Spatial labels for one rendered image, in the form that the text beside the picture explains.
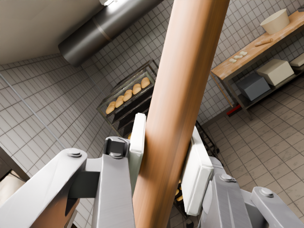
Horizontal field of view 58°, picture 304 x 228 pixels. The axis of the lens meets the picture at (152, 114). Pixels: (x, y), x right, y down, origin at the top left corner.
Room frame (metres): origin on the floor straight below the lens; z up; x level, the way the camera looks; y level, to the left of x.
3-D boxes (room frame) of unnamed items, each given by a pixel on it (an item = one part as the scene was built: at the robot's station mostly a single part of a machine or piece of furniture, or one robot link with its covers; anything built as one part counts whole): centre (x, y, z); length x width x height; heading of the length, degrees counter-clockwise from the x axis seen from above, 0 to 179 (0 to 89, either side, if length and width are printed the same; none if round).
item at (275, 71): (4.33, -2.06, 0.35); 0.50 x 0.36 x 0.24; 171
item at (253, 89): (4.41, -1.65, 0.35); 0.50 x 0.36 x 0.24; 169
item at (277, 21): (4.32, -2.50, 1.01); 0.43 x 0.43 x 0.21
